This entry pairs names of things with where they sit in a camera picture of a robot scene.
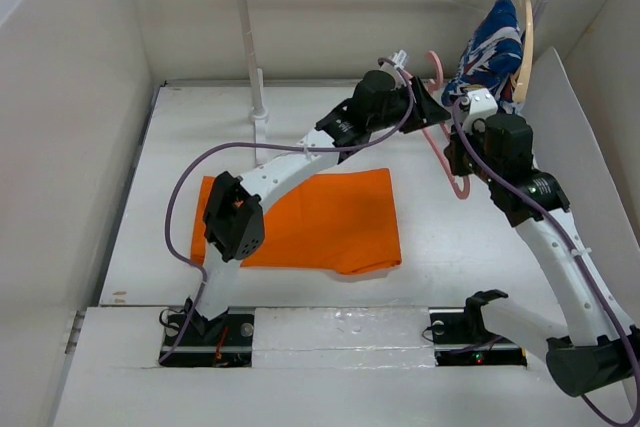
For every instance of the beige hanger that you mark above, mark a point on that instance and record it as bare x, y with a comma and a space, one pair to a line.
519, 81

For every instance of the orange trousers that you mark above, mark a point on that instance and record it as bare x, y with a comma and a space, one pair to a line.
340, 222

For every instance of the white foam board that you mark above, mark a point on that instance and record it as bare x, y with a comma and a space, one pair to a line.
566, 147

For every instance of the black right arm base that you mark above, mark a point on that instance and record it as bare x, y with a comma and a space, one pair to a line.
456, 346

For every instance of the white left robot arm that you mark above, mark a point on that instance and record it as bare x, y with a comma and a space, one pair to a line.
234, 216

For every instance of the blue patterned garment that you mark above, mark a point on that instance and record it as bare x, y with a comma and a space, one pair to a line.
493, 55

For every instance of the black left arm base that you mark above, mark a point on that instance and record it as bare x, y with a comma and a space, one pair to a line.
229, 344

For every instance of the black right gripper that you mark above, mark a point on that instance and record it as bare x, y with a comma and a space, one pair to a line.
452, 151

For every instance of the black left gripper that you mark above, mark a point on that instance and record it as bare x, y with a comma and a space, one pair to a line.
427, 112

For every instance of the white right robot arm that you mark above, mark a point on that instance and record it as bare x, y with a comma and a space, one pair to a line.
597, 344

